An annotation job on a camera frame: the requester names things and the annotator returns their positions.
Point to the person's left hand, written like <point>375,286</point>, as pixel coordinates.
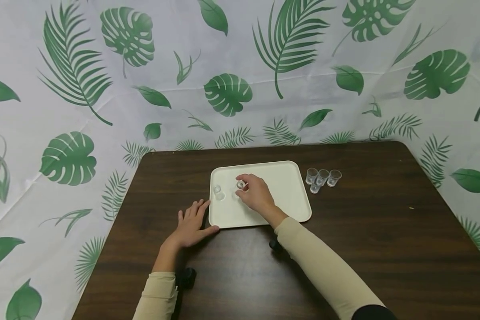
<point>190,229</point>

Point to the person's right hand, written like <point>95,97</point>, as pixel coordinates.
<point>258,194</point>

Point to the person's left middle finger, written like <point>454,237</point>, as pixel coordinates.
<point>197,209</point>

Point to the person's right index finger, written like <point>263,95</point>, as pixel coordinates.
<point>248,177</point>

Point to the person's right thumb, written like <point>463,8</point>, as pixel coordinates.
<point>242,193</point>

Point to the person's left thumb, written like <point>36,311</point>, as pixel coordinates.
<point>211,230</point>

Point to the person's left little finger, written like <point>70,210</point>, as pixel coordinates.
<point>180,217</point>

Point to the person's left ring finger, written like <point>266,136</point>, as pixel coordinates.
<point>188,211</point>

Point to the person's left index finger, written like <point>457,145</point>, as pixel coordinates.
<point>205,210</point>

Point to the small clear plastic cup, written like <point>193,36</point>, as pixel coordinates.
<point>334,178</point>
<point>315,188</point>
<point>322,177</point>
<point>219,193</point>
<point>311,175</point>
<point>240,184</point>

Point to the person's right forearm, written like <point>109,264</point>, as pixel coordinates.
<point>324,266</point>

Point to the person's left forearm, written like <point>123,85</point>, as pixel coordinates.
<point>160,289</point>

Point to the white plastic tray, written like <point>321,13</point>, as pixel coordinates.
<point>284,195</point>

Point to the black wrist band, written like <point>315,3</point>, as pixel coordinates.
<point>186,278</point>
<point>275,245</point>

